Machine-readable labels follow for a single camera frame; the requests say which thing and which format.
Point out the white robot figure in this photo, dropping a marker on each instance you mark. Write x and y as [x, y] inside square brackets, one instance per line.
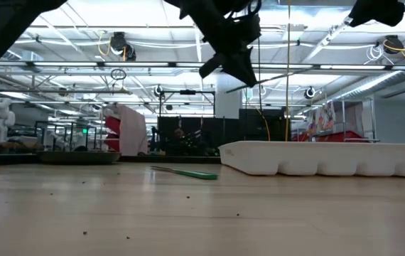
[0, 117]

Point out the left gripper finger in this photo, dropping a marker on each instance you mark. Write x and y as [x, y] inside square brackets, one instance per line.
[241, 67]
[211, 67]

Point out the colourful poster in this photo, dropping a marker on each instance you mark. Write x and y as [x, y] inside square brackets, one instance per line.
[325, 119]

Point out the black gantry frame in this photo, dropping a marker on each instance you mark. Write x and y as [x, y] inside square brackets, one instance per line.
[187, 92]

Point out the black tall cabinet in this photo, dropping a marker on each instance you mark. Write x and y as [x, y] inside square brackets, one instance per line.
[252, 124]

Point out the black partition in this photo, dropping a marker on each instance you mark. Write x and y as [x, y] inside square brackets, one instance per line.
[206, 135]

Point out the red low bins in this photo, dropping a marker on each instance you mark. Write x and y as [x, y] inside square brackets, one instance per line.
[334, 137]

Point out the white plastic cutlery tray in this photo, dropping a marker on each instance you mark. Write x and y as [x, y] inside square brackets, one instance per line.
[330, 156]

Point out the red object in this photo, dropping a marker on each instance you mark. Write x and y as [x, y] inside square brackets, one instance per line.
[112, 124]

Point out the pink cloth cover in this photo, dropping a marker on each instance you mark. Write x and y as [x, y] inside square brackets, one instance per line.
[133, 131]

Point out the black rack frame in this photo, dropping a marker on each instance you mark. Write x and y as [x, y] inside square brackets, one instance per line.
[64, 122]

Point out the grey metal rack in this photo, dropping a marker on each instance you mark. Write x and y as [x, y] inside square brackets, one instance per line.
[343, 117]

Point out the white column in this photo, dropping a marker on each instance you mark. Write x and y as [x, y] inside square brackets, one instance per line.
[228, 103]

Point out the black round plate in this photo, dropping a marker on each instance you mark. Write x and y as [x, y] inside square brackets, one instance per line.
[78, 158]

